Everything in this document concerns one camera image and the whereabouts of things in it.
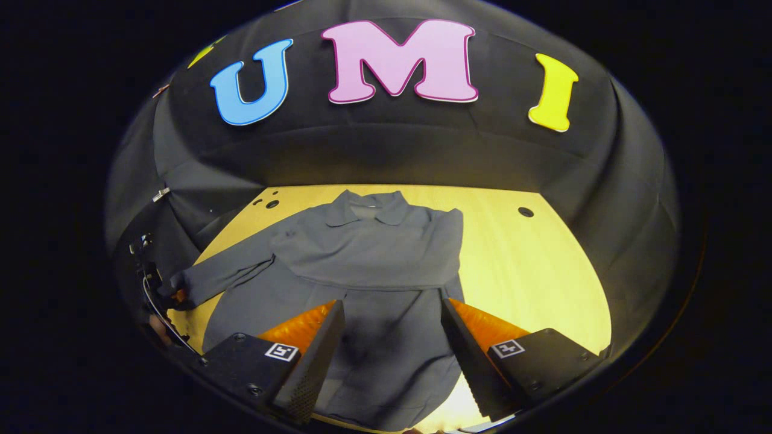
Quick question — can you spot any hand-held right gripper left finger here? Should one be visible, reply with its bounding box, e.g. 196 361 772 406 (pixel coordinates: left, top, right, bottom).
199 300 346 427

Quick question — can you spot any black backdrop cloth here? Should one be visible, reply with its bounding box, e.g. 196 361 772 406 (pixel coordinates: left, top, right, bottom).
104 0 681 362

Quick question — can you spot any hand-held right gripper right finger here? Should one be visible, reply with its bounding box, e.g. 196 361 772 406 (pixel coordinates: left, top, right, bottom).
440 297 611 423

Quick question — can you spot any grey collared shirt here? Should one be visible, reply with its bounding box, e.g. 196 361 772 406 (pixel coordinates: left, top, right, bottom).
166 189 466 432

